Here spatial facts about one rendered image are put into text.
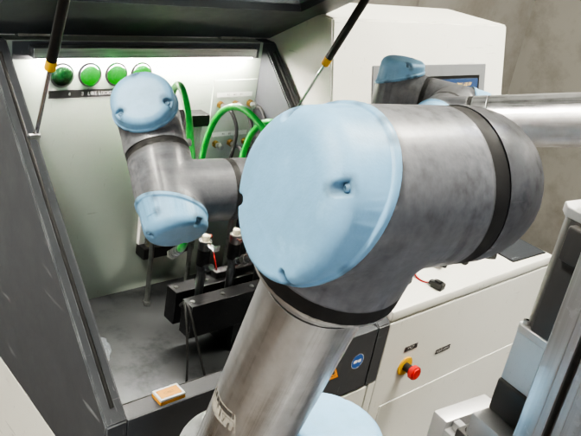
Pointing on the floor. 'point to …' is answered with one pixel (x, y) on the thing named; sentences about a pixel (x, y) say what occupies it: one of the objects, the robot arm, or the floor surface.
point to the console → (411, 346)
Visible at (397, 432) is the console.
